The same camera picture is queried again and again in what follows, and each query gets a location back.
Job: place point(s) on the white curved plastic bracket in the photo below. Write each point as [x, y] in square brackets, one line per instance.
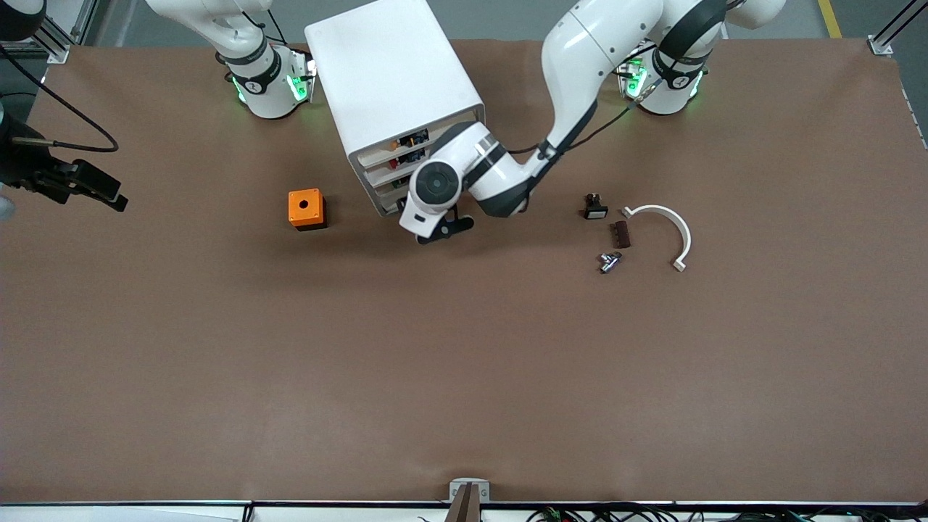
[678, 226]

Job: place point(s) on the grey metal mounting bracket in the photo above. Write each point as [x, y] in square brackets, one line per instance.
[454, 491]

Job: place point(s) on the silver metal switch part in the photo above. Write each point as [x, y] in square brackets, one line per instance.
[609, 262]

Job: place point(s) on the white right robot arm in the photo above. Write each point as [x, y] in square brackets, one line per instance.
[261, 87]

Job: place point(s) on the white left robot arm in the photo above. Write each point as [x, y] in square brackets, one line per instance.
[587, 43]

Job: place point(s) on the brown terminal block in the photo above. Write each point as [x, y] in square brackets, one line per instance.
[622, 235]

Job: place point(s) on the white table edge frame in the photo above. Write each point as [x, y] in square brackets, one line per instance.
[109, 515]

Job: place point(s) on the dark camera mount pole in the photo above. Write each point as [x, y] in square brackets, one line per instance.
[464, 507]

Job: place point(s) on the red blue electrical component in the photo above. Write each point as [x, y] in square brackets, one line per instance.
[400, 162]

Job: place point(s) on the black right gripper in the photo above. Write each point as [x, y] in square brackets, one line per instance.
[23, 164]

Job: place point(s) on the black white square push button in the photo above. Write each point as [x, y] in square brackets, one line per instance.
[596, 210]

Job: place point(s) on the brown table cover mat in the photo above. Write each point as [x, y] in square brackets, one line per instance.
[464, 362]

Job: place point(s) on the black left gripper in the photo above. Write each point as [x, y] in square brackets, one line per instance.
[401, 204]

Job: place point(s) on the aluminium frame profile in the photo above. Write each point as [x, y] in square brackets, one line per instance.
[85, 22]
[56, 52]
[881, 46]

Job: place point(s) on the white plastic drawer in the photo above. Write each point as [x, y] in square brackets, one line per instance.
[384, 190]
[377, 172]
[388, 205]
[377, 154]

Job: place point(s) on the white drawer cabinet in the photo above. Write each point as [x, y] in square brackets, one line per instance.
[391, 72]

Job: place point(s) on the black orange electrical component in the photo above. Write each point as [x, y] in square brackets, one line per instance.
[415, 138]

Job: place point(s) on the orange button enclosure box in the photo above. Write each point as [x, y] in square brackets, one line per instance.
[304, 206]

